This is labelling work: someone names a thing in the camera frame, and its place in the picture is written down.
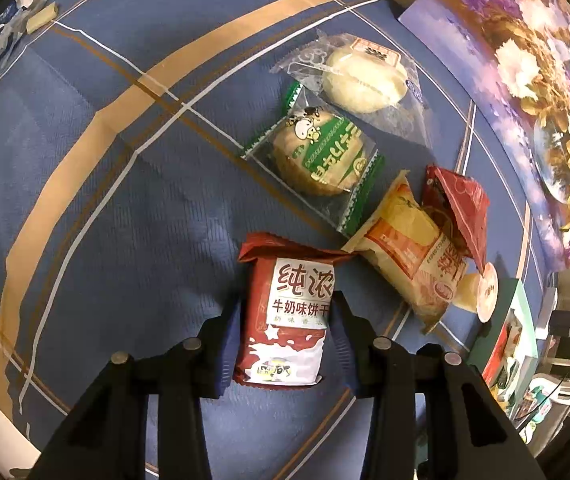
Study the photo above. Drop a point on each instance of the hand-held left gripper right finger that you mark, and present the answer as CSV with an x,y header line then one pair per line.
x,y
345,340

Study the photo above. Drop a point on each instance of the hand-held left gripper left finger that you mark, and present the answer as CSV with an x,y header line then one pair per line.
x,y
227,340

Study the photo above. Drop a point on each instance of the red milk biscuit packet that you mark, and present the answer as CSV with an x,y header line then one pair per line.
x,y
285,320

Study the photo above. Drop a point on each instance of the orange yellow snack packet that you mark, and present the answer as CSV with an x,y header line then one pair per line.
x,y
410,245

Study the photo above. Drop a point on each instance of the jelly cup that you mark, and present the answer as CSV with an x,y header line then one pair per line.
x,y
487,290

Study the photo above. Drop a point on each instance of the red snack packet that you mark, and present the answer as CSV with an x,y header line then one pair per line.
x,y
465,210

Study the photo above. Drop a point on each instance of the teal shallow cardboard box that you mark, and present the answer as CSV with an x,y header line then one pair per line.
x,y
522,305

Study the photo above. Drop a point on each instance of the green round cookie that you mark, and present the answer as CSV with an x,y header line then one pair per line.
x,y
315,155

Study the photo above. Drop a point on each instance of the clear white pastry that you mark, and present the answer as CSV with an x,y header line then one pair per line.
x,y
365,80

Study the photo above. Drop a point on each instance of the blue plaid tablecloth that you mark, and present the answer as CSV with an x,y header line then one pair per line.
x,y
115,210

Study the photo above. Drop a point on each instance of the black charger plug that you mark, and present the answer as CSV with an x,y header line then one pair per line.
x,y
562,322

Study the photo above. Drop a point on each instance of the flower painting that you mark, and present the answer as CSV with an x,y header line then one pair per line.
x,y
540,85

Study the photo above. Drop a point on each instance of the small cream candy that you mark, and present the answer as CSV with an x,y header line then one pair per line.
x,y
42,17

